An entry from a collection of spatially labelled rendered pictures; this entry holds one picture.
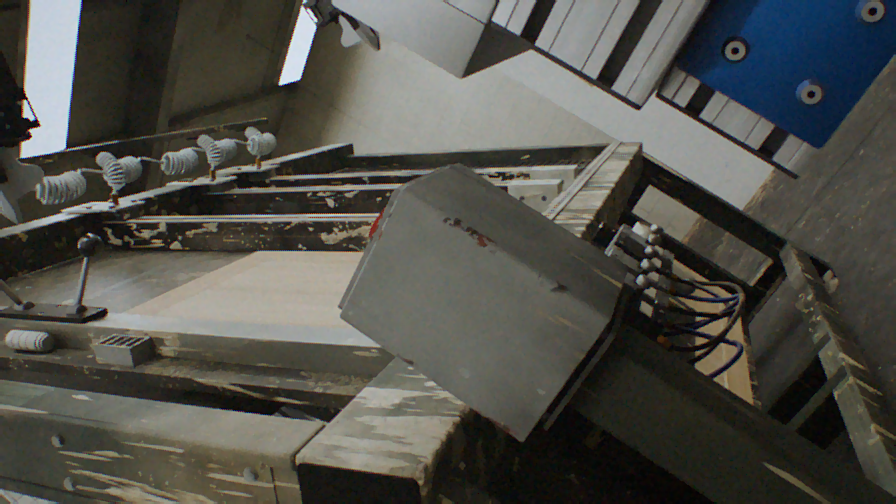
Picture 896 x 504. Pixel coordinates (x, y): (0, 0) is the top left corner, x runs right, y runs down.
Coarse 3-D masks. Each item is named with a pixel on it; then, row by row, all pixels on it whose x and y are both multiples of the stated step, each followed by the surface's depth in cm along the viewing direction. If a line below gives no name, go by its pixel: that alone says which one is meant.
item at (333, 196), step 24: (216, 144) 197; (216, 192) 197; (240, 192) 194; (264, 192) 191; (288, 192) 188; (312, 192) 185; (336, 192) 183; (360, 192) 180; (384, 192) 177; (528, 192) 164; (552, 192) 162
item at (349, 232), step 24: (120, 216) 162; (168, 216) 164; (192, 216) 160; (216, 216) 157; (240, 216) 155; (264, 216) 152; (288, 216) 149; (312, 216) 147; (336, 216) 145; (360, 216) 143; (120, 240) 164; (144, 240) 161; (168, 240) 158; (192, 240) 156; (216, 240) 153; (240, 240) 151; (264, 240) 149; (288, 240) 146; (312, 240) 144; (336, 240) 142; (360, 240) 140
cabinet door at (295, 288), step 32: (256, 256) 138; (288, 256) 135; (320, 256) 133; (352, 256) 131; (192, 288) 119; (224, 288) 118; (256, 288) 116; (288, 288) 115; (320, 288) 113; (224, 320) 100; (256, 320) 100; (288, 320) 99; (320, 320) 98
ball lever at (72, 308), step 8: (80, 240) 101; (88, 240) 101; (96, 240) 102; (80, 248) 101; (88, 248) 101; (96, 248) 102; (88, 256) 102; (96, 256) 103; (88, 264) 102; (88, 272) 102; (80, 280) 101; (80, 288) 101; (80, 296) 100; (72, 304) 100; (80, 304) 100; (72, 312) 99; (80, 312) 99
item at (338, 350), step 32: (0, 320) 104; (32, 320) 101; (96, 320) 98; (128, 320) 97; (160, 320) 96; (192, 320) 95; (160, 352) 93; (192, 352) 91; (224, 352) 89; (256, 352) 87; (288, 352) 85; (320, 352) 83; (352, 352) 81; (384, 352) 80
